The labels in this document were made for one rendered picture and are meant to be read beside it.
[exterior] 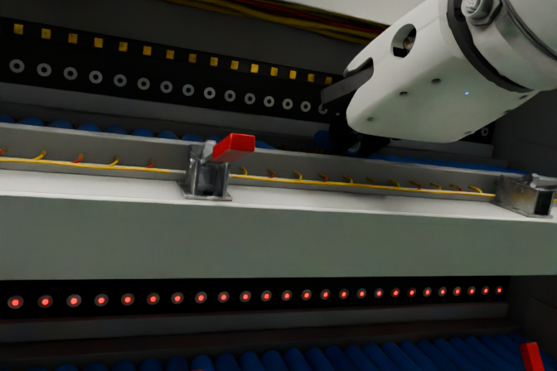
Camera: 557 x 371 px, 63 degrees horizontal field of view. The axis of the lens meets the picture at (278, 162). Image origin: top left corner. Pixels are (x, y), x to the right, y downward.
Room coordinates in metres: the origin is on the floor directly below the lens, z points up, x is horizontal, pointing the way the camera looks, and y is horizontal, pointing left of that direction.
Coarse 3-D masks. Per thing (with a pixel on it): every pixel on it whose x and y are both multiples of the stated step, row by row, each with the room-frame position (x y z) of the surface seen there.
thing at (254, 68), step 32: (0, 32) 0.34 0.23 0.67; (32, 32) 0.35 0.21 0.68; (64, 32) 0.35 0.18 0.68; (0, 64) 0.35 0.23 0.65; (32, 64) 0.36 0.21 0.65; (64, 64) 0.36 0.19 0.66; (96, 64) 0.37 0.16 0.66; (128, 64) 0.38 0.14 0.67; (160, 64) 0.39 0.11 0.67; (192, 64) 0.40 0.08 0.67; (224, 64) 0.41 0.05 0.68; (256, 64) 0.42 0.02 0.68; (128, 96) 0.39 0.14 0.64; (160, 96) 0.40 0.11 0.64; (192, 96) 0.41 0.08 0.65; (224, 96) 0.42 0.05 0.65; (256, 96) 0.43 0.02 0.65; (288, 96) 0.44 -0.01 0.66; (320, 96) 0.45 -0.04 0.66; (480, 128) 0.54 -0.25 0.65
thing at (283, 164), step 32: (0, 128) 0.25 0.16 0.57; (32, 128) 0.26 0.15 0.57; (64, 128) 0.28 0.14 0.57; (0, 160) 0.24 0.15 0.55; (32, 160) 0.25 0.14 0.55; (64, 160) 0.27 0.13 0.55; (96, 160) 0.28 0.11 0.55; (128, 160) 0.28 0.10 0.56; (160, 160) 0.29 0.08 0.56; (256, 160) 0.31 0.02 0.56; (288, 160) 0.32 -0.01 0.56; (320, 160) 0.33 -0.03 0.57; (352, 160) 0.34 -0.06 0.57; (448, 192) 0.36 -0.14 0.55; (480, 192) 0.37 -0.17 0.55
